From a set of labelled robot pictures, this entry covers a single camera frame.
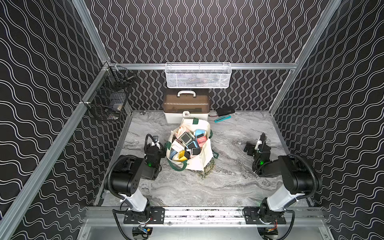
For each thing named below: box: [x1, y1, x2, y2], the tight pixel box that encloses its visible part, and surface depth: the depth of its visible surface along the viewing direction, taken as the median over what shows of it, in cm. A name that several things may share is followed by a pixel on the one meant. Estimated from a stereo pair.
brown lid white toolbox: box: [163, 88, 210, 124], surface depth 106 cm
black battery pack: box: [216, 106, 236, 116], surface depth 123 cm
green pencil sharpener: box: [177, 131, 195, 145], surface depth 86 cm
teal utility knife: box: [214, 115, 232, 123], surface depth 119 cm
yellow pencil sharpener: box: [173, 150, 188, 162], surface depth 79 cm
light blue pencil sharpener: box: [194, 129, 206, 140], surface depth 92 cm
